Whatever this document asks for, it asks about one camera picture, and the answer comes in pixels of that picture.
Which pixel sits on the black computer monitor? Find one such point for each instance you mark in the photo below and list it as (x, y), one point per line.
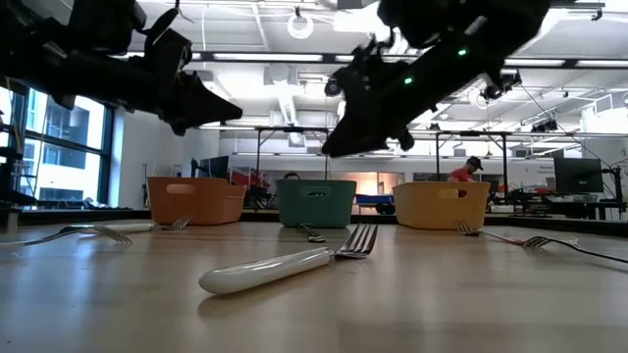
(213, 167)
(578, 175)

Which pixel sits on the person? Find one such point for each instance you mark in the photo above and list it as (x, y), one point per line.
(291, 175)
(463, 172)

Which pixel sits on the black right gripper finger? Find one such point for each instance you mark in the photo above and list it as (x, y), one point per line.
(343, 135)
(368, 139)

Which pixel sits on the large window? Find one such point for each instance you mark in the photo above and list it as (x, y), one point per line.
(64, 147)

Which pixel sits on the red plastic bin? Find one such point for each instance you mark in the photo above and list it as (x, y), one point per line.
(196, 206)

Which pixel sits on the black aluminium table frame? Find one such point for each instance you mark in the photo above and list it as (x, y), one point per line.
(73, 216)

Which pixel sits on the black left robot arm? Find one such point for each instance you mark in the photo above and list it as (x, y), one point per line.
(59, 59)

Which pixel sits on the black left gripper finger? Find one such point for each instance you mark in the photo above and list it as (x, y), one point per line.
(203, 105)
(180, 127)

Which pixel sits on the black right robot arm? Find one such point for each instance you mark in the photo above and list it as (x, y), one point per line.
(466, 29)

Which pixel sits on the orange plastic bin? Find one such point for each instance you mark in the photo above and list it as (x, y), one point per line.
(441, 211)

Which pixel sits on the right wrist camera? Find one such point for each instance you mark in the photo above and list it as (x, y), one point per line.
(332, 87)

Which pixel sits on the blue cart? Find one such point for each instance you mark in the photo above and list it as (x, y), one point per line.
(375, 199)

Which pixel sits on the black fork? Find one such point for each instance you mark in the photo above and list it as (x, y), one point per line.
(314, 236)
(598, 255)

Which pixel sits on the ceiling light strip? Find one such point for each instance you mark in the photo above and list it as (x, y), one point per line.
(535, 62)
(267, 57)
(601, 63)

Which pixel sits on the black ceiling spotlight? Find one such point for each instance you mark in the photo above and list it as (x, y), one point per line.
(493, 91)

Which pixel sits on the green plastic bin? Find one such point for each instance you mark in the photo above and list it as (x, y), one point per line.
(316, 208)

